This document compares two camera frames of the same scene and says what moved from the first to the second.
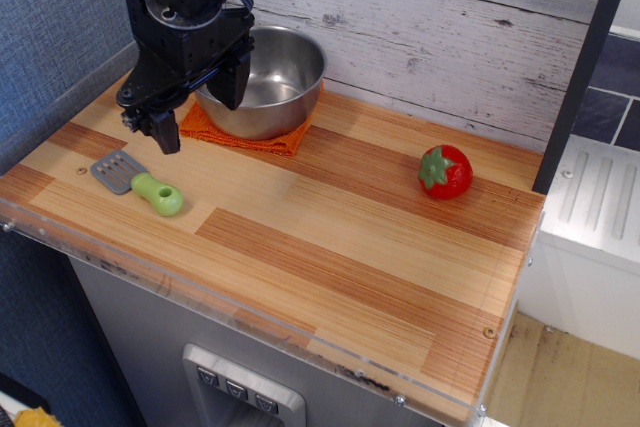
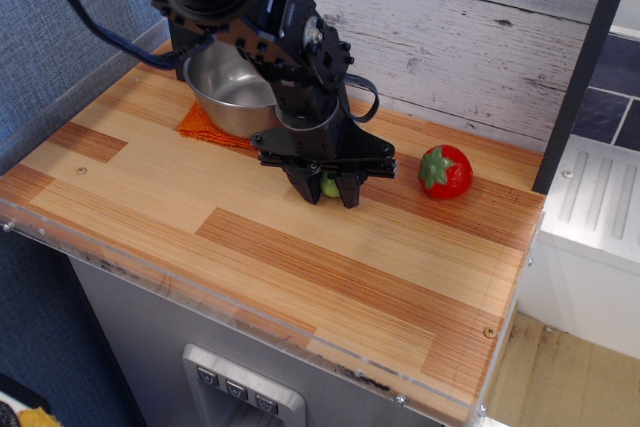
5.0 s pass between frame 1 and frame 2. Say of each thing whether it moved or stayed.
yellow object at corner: stayed
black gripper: moved
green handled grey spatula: moved
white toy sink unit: stayed
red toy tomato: stayed
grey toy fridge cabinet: stayed
